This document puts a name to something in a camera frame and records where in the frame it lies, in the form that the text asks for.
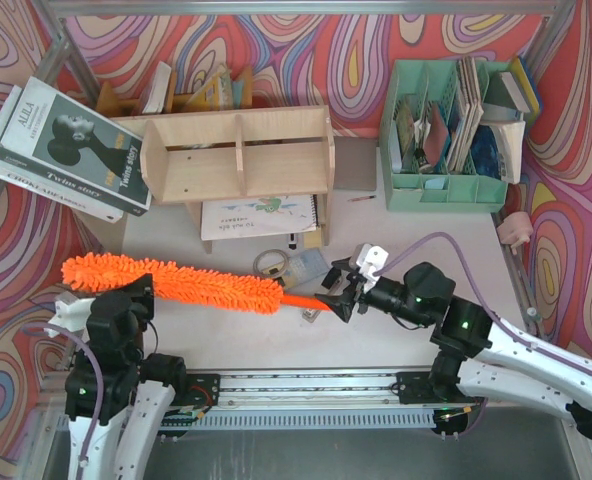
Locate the small stapler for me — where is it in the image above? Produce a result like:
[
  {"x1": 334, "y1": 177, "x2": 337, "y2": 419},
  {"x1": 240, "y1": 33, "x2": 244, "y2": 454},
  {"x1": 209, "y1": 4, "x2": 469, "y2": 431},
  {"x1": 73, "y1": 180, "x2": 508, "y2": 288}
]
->
[{"x1": 301, "y1": 267, "x2": 343, "y2": 322}]

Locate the orange microfiber duster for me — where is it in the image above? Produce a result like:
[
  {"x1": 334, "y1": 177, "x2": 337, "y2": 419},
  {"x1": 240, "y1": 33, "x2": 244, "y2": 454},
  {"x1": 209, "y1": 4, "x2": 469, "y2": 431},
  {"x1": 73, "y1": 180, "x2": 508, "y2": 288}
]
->
[{"x1": 61, "y1": 253, "x2": 330, "y2": 315}]

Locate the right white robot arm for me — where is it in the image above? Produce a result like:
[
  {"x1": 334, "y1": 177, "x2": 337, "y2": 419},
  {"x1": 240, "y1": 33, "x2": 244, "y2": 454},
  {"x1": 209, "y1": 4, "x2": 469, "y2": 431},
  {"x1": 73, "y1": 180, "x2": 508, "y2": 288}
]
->
[{"x1": 317, "y1": 260, "x2": 592, "y2": 440}]

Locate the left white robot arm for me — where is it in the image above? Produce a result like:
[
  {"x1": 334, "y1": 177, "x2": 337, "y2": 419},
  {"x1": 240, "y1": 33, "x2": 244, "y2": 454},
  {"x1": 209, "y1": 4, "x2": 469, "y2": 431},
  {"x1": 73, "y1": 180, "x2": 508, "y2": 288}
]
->
[{"x1": 65, "y1": 274, "x2": 187, "y2": 479}]

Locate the light wooden bookshelf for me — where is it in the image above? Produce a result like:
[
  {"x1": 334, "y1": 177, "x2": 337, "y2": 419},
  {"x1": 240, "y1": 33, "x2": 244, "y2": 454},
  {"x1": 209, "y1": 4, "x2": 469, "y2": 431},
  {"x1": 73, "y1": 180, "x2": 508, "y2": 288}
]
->
[{"x1": 115, "y1": 105, "x2": 335, "y2": 244}]

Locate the black marker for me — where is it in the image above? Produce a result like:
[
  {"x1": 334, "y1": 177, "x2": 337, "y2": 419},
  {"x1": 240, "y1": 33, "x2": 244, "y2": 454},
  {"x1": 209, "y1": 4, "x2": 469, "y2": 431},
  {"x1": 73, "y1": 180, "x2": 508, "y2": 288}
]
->
[{"x1": 288, "y1": 234, "x2": 297, "y2": 250}]

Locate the small pencil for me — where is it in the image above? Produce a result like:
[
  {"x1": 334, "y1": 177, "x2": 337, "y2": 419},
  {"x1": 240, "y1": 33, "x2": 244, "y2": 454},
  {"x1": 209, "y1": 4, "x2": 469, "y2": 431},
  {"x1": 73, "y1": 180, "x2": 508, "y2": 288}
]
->
[{"x1": 348, "y1": 195, "x2": 377, "y2": 202}]

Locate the spiral sketchbook with frog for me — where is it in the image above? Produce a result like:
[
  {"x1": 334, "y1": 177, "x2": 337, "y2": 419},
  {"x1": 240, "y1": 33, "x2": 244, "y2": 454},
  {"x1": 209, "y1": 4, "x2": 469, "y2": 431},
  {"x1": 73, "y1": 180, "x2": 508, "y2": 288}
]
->
[{"x1": 201, "y1": 195, "x2": 318, "y2": 241}]

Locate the grey notebook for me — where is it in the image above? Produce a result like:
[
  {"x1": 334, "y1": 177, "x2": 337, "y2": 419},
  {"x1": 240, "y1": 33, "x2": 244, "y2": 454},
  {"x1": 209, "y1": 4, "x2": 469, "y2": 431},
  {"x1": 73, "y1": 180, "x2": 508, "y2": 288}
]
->
[{"x1": 334, "y1": 137, "x2": 377, "y2": 191}]

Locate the pink pig figurine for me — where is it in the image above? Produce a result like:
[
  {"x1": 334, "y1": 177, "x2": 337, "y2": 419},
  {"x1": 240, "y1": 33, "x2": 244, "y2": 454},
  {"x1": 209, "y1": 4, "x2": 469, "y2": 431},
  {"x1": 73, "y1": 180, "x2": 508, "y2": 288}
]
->
[{"x1": 497, "y1": 211, "x2": 533, "y2": 255}]

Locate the red brown booklet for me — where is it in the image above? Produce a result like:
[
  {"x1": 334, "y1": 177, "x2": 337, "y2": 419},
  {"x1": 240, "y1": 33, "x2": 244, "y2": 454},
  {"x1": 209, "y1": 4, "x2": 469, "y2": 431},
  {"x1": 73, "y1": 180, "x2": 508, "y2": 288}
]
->
[{"x1": 422, "y1": 102, "x2": 450, "y2": 168}]

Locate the blue patterned book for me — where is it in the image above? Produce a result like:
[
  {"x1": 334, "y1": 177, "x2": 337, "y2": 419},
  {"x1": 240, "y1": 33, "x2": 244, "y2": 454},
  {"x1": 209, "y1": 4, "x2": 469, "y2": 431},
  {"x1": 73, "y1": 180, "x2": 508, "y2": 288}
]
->
[{"x1": 470, "y1": 125, "x2": 501, "y2": 180}]

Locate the white book under magazine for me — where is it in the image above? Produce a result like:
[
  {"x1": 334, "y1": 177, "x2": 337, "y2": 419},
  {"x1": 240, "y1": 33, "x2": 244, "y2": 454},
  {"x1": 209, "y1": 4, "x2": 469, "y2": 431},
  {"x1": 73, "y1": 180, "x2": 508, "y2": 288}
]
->
[{"x1": 0, "y1": 86, "x2": 124, "y2": 223}]

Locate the large Twins story magazine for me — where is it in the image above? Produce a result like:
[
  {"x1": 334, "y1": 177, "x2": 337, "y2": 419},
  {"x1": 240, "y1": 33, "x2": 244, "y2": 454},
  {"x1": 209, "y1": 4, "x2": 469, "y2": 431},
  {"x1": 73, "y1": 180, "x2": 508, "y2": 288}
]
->
[{"x1": 0, "y1": 77, "x2": 152, "y2": 216}]

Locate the mint green desk organizer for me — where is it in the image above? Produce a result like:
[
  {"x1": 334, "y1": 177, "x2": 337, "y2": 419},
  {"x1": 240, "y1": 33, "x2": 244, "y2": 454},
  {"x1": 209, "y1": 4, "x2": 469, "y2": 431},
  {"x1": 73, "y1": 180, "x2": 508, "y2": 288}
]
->
[{"x1": 378, "y1": 59, "x2": 508, "y2": 213}]

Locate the white book in rack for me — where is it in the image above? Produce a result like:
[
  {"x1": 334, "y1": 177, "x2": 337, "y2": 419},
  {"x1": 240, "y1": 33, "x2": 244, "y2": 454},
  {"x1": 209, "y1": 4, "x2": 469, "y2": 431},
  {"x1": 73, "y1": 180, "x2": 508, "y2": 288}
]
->
[{"x1": 138, "y1": 61, "x2": 172, "y2": 115}]

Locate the white open book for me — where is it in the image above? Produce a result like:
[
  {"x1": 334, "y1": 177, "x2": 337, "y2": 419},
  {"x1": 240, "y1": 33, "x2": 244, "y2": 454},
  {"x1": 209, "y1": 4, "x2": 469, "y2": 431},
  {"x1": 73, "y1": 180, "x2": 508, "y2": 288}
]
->
[{"x1": 489, "y1": 120, "x2": 525, "y2": 184}]

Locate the yellow book in rack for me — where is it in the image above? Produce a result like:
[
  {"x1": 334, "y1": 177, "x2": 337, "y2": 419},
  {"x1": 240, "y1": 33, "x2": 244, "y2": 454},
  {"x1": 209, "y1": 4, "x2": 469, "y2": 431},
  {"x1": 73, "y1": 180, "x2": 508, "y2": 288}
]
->
[{"x1": 182, "y1": 64, "x2": 234, "y2": 112}]

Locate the grey book on organizer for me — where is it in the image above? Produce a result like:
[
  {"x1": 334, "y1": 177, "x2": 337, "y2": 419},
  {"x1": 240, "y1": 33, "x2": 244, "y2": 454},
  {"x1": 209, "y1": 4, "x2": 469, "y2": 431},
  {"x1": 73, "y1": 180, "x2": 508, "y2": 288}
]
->
[{"x1": 484, "y1": 71, "x2": 531, "y2": 114}]

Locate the blue yellow book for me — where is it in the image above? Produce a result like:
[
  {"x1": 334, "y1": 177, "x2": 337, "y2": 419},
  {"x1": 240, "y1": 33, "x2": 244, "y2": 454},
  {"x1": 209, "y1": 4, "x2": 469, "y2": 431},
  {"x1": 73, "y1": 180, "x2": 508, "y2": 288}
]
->
[{"x1": 509, "y1": 56, "x2": 542, "y2": 117}]

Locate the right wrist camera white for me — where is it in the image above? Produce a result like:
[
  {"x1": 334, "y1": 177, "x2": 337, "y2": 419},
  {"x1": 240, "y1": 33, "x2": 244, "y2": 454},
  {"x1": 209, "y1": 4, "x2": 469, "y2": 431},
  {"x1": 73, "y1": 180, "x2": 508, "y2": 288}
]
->
[{"x1": 349, "y1": 243, "x2": 389, "y2": 292}]

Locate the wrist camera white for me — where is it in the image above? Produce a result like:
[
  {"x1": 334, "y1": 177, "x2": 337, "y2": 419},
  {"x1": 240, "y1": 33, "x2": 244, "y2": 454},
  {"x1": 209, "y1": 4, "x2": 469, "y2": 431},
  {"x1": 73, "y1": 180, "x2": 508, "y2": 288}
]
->
[
  {"x1": 349, "y1": 243, "x2": 389, "y2": 292},
  {"x1": 48, "y1": 292, "x2": 94, "y2": 336}
]

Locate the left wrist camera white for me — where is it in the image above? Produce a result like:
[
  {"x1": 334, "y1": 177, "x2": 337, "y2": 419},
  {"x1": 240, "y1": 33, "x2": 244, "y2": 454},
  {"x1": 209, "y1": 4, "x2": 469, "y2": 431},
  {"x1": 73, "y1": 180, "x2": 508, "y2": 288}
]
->
[{"x1": 48, "y1": 292, "x2": 94, "y2": 336}]

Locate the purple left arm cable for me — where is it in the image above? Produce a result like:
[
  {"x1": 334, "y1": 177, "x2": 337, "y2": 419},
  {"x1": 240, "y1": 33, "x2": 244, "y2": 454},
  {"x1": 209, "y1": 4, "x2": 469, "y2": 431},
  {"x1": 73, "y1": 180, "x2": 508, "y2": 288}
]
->
[{"x1": 21, "y1": 322, "x2": 103, "y2": 476}]

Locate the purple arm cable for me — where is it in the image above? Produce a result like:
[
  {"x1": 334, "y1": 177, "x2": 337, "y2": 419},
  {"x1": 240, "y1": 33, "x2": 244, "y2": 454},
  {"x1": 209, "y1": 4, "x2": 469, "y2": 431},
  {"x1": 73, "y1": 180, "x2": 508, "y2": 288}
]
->
[
  {"x1": 21, "y1": 322, "x2": 103, "y2": 476},
  {"x1": 373, "y1": 231, "x2": 592, "y2": 381}
]

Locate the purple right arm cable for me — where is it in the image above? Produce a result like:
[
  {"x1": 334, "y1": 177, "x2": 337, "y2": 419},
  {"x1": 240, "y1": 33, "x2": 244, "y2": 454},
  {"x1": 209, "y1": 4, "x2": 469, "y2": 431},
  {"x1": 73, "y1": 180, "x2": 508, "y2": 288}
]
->
[{"x1": 373, "y1": 231, "x2": 592, "y2": 381}]

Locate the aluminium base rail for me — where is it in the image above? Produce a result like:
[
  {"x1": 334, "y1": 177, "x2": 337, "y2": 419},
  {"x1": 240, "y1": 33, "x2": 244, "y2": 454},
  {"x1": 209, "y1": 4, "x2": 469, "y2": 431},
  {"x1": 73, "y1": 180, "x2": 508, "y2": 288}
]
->
[{"x1": 40, "y1": 364, "x2": 587, "y2": 431}]

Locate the tape roll ring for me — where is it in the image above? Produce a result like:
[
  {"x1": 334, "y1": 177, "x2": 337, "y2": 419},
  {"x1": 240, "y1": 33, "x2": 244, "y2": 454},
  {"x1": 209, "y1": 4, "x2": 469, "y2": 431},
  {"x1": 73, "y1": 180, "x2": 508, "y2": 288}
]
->
[{"x1": 253, "y1": 248, "x2": 291, "y2": 277}]

